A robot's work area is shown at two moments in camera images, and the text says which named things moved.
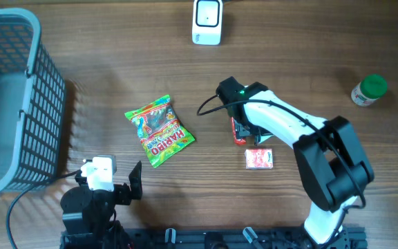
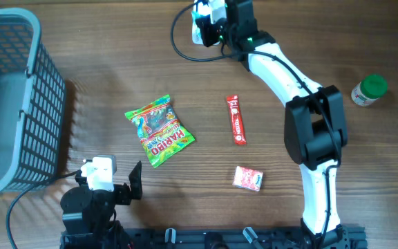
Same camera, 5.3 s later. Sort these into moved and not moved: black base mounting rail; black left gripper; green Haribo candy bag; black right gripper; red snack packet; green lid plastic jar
Moved: black right gripper; red snack packet
Not moved: green Haribo candy bag; black left gripper; black base mounting rail; green lid plastic jar
